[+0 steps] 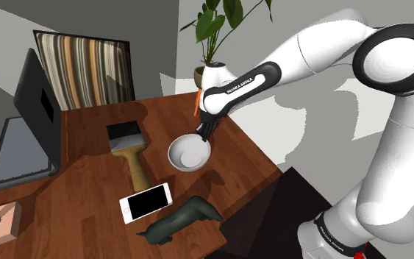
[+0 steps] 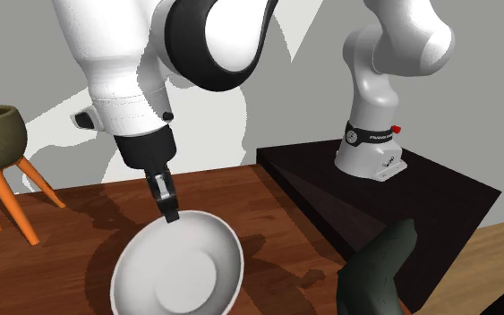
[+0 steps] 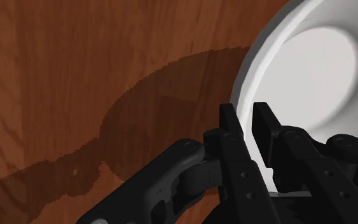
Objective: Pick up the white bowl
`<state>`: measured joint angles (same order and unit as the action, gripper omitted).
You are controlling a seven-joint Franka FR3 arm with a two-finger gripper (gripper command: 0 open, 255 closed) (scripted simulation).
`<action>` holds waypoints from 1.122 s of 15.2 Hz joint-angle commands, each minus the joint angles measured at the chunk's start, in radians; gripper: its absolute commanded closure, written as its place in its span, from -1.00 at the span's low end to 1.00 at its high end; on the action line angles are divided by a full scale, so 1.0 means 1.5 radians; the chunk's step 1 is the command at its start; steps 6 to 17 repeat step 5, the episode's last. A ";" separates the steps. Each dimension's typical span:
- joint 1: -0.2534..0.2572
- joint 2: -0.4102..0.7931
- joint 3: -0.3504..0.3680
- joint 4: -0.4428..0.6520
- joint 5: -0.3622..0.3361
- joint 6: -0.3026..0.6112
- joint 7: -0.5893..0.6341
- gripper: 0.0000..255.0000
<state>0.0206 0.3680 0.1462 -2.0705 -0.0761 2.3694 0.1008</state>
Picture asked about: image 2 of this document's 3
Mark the dark robot stand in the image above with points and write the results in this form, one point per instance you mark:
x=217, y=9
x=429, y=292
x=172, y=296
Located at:
x=417, y=196

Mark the white bowl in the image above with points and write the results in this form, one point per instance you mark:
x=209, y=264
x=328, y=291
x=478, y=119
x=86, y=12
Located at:
x=177, y=266

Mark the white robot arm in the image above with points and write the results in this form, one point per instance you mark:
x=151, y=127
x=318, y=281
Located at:
x=116, y=65

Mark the dark green curved object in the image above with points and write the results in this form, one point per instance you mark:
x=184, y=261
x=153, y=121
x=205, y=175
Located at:
x=371, y=275

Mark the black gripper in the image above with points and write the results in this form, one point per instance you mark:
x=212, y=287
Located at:
x=146, y=148

